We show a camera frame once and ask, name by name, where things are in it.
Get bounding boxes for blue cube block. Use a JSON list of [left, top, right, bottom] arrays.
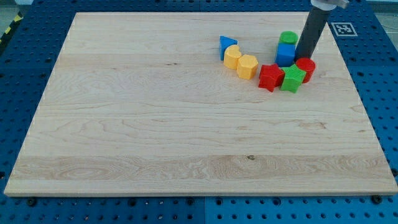
[[275, 43, 295, 67]]

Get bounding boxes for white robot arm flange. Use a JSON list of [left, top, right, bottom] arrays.
[[310, 0, 349, 11]]

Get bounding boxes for light wooden board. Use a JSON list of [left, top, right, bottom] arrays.
[[4, 12, 397, 197]]

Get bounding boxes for yellow heart block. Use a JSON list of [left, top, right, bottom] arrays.
[[223, 45, 242, 70]]

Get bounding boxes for yellow hexagon block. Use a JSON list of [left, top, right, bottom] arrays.
[[237, 54, 258, 80]]

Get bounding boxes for blue triangle block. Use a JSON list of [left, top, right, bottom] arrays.
[[219, 35, 238, 61]]

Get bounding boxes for red star block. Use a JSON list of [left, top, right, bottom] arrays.
[[258, 63, 285, 92]]

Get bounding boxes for green star block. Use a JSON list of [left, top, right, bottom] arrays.
[[280, 64, 306, 93]]

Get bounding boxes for green cylinder block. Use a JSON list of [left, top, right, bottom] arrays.
[[279, 30, 298, 45]]

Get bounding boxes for red cylinder block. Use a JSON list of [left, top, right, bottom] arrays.
[[295, 57, 316, 83]]

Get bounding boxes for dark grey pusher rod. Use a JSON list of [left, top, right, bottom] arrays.
[[295, 6, 331, 61]]

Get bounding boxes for white fiducial marker tag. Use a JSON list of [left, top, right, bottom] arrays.
[[331, 22, 358, 37]]

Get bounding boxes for black bolt front left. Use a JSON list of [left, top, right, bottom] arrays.
[[26, 197, 37, 207]]

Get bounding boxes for black bolt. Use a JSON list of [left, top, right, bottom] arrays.
[[371, 195, 383, 205], [26, 197, 37, 207]]

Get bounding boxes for black bolt front right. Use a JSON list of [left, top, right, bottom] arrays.
[[371, 195, 383, 205]]

